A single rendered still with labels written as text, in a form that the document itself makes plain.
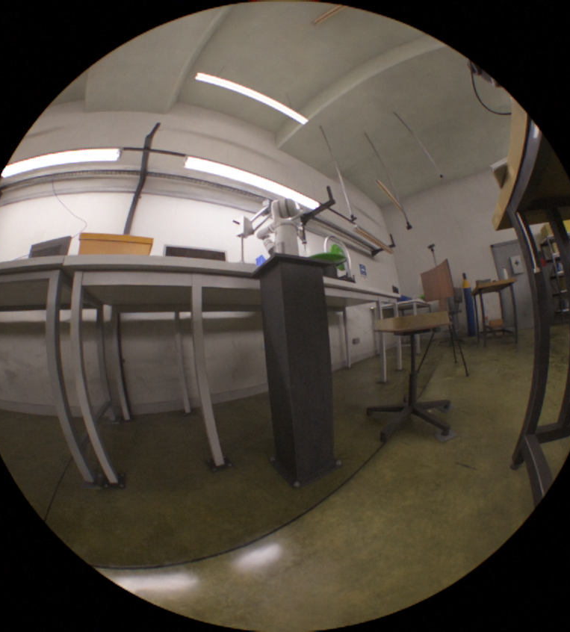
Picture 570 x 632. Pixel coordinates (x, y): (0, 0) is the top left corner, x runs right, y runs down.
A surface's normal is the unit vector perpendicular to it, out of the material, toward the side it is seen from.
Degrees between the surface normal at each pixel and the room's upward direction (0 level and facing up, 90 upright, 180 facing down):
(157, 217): 90
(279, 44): 180
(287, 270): 90
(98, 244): 94
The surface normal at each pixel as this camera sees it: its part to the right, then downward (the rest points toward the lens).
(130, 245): 0.69, -0.04
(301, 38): 0.08, 0.99
